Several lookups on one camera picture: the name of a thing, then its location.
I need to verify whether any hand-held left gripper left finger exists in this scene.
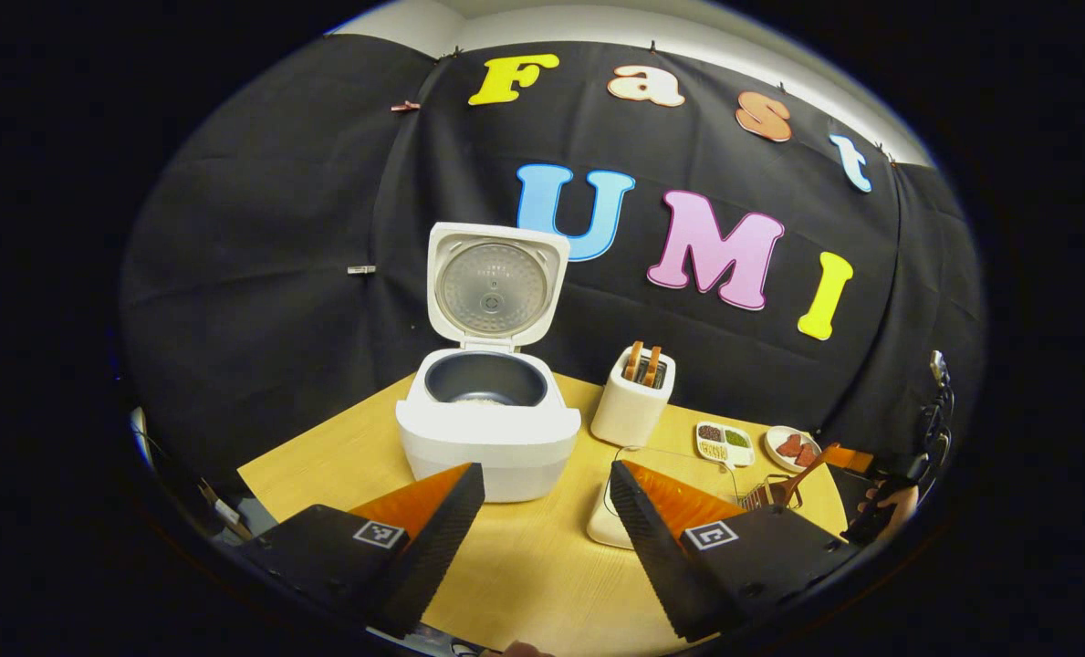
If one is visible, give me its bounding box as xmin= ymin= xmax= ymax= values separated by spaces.
xmin=241 ymin=463 xmax=486 ymax=640

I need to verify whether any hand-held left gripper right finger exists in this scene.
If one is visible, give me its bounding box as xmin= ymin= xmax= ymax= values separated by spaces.
xmin=609 ymin=459 xmax=862 ymax=642

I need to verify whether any dark wooden spoon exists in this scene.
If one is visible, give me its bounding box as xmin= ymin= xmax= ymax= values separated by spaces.
xmin=766 ymin=443 xmax=842 ymax=507

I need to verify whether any clear container of rice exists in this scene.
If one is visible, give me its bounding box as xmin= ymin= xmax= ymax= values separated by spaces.
xmin=586 ymin=445 xmax=753 ymax=550

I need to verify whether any metal wire chopstick holder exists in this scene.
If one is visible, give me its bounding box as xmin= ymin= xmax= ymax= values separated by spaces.
xmin=741 ymin=473 xmax=803 ymax=512

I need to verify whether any white rice cooker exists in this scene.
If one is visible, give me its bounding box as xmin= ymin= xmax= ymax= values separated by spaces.
xmin=396 ymin=222 xmax=582 ymax=503

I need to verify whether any white round plate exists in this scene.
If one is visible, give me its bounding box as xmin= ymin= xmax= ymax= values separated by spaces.
xmin=765 ymin=425 xmax=822 ymax=474

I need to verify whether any white divided bean dish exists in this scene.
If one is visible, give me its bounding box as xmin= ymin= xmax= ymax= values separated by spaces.
xmin=695 ymin=422 xmax=756 ymax=471

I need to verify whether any white toaster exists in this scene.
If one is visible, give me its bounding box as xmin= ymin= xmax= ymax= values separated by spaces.
xmin=590 ymin=345 xmax=676 ymax=448

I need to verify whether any black backdrop cloth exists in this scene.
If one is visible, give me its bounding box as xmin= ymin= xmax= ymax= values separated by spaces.
xmin=120 ymin=35 xmax=988 ymax=485

